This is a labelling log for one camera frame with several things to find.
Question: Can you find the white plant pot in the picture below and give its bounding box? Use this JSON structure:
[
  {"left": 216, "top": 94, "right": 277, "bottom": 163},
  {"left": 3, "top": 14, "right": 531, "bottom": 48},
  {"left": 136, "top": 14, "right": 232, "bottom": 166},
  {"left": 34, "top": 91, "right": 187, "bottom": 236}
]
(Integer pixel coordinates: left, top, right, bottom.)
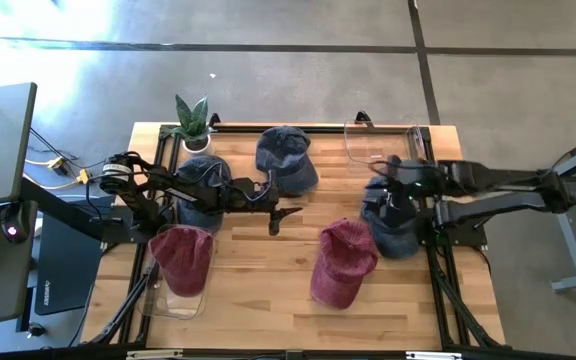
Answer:
[{"left": 181, "top": 134, "right": 215, "bottom": 159}]

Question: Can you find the black floor cable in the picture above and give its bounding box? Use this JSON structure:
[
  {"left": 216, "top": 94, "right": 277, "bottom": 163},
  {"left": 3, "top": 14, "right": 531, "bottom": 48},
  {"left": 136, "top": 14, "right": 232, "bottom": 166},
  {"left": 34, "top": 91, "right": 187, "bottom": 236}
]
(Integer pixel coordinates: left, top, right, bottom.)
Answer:
[{"left": 28, "top": 127, "right": 129, "bottom": 171}]

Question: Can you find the black diagonal beam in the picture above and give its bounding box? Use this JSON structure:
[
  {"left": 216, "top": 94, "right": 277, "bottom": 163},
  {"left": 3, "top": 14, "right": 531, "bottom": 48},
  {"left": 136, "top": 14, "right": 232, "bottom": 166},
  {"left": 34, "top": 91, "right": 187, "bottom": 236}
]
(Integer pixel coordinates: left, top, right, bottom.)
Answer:
[{"left": 17, "top": 177, "right": 114, "bottom": 242}]

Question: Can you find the black laptop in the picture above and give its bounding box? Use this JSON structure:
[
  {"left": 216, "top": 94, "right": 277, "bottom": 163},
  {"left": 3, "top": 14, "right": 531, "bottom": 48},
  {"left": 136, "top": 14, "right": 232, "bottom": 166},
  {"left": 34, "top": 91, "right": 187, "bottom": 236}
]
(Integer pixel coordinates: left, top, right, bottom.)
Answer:
[{"left": 34, "top": 195, "right": 117, "bottom": 317}]

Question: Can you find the maroon baseball cap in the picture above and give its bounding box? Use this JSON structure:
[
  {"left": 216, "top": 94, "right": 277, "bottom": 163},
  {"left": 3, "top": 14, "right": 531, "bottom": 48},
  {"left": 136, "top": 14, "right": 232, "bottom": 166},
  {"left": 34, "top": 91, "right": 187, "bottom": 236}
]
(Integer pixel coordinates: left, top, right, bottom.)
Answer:
[
  {"left": 309, "top": 218, "right": 379, "bottom": 310},
  {"left": 147, "top": 225, "right": 215, "bottom": 299}
]

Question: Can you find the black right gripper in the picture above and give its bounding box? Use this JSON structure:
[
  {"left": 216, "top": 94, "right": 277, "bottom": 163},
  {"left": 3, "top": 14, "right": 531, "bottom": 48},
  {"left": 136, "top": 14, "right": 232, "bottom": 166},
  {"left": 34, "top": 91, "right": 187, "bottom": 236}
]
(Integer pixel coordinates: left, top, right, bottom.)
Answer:
[{"left": 380, "top": 154, "right": 442, "bottom": 229}]

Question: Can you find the green snake plant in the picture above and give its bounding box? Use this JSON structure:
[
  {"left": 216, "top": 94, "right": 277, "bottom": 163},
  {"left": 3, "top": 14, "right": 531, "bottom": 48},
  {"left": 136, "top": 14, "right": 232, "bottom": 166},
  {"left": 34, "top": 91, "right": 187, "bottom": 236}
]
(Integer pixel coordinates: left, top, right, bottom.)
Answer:
[{"left": 160, "top": 93, "right": 218, "bottom": 142}]

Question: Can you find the silver metal bracket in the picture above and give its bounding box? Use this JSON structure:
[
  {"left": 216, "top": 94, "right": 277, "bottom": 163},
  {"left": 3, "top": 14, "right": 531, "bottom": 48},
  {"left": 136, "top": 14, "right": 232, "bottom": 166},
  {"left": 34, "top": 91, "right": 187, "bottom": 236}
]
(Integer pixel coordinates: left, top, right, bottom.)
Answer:
[
  {"left": 405, "top": 351, "right": 463, "bottom": 360},
  {"left": 126, "top": 349, "right": 184, "bottom": 360}
]

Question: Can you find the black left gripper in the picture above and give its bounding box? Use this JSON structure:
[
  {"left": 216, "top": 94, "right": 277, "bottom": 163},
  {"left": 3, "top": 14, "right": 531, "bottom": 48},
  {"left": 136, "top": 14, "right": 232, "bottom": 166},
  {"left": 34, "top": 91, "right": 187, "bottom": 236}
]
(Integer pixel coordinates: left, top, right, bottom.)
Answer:
[{"left": 233, "top": 177, "right": 303, "bottom": 236}]

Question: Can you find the black computer mouse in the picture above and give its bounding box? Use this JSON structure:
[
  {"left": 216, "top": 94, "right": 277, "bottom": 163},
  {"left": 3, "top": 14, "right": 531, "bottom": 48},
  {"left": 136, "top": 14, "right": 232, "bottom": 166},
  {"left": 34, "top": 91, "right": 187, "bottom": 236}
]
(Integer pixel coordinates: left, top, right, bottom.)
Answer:
[{"left": 0, "top": 201, "right": 33, "bottom": 245}]

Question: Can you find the clear plastic bin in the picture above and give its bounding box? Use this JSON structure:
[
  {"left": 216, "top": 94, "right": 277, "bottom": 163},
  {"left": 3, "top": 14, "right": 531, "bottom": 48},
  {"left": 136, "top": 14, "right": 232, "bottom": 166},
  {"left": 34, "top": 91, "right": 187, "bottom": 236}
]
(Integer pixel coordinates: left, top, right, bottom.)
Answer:
[
  {"left": 137, "top": 222, "right": 218, "bottom": 321},
  {"left": 342, "top": 117, "right": 427, "bottom": 169}
]

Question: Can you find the blue denim baseball cap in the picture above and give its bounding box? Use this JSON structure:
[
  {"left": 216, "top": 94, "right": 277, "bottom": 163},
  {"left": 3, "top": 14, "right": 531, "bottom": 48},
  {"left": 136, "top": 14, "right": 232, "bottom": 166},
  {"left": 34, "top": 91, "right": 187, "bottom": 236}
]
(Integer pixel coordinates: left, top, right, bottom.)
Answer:
[
  {"left": 174, "top": 153, "right": 233, "bottom": 234},
  {"left": 255, "top": 125, "right": 320, "bottom": 197},
  {"left": 360, "top": 174, "right": 422, "bottom": 260}
]

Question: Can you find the black aluminium table frame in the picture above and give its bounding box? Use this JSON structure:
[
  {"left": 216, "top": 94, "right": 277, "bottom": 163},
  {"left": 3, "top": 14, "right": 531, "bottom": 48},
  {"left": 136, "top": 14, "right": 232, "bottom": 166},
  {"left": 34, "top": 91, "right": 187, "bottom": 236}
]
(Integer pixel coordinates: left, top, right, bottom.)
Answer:
[{"left": 85, "top": 122, "right": 509, "bottom": 360}]

